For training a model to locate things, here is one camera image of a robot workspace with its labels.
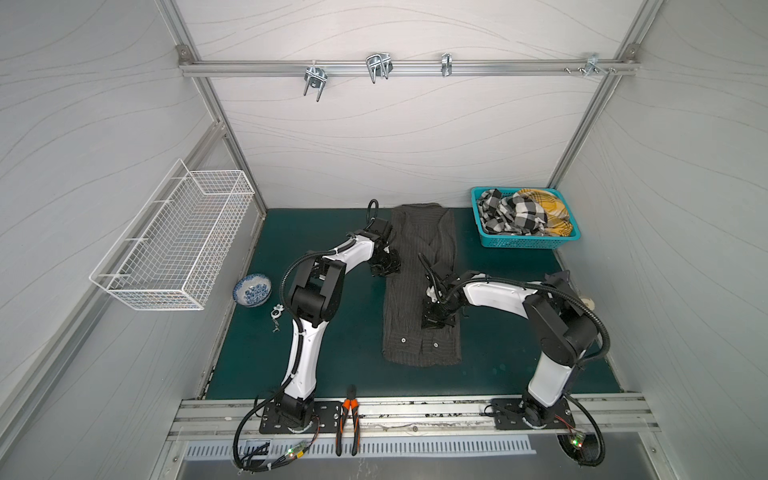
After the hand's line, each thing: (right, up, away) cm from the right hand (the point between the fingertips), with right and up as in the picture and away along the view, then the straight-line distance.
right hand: (424, 318), depth 90 cm
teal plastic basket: (+43, +24, +12) cm, 50 cm away
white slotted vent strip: (-14, -25, -20) cm, 35 cm away
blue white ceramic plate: (-54, +8, +3) cm, 55 cm away
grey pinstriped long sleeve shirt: (-1, +28, +22) cm, 36 cm away
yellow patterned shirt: (+49, +33, +15) cm, 61 cm away
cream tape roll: (+46, +6, -7) cm, 47 cm away
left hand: (-6, +15, +11) cm, 19 cm away
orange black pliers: (-18, -23, -21) cm, 36 cm away
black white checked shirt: (+34, +33, +13) cm, 49 cm away
